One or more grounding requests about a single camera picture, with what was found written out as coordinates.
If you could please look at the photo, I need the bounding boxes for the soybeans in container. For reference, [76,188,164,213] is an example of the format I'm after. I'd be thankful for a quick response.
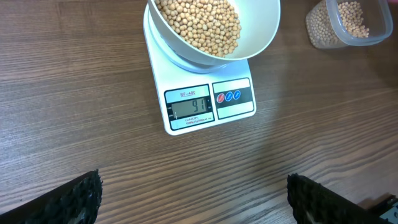
[305,0,370,49]

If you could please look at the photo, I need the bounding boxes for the white digital kitchen scale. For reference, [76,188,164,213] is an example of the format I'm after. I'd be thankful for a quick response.
[143,8,256,136]

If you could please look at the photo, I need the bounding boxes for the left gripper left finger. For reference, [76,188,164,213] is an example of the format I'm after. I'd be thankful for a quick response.
[1,169,103,224]

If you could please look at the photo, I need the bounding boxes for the soybeans in bowl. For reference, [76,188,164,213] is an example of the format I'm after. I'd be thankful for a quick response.
[154,0,242,57]

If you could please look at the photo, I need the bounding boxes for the clear plastic container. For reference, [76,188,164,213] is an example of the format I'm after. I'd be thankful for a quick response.
[305,0,393,49]

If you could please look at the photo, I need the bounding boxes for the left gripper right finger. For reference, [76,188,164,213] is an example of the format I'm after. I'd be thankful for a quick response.
[287,174,388,224]

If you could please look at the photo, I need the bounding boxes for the white bowl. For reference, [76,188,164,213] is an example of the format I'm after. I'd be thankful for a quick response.
[147,0,281,65]

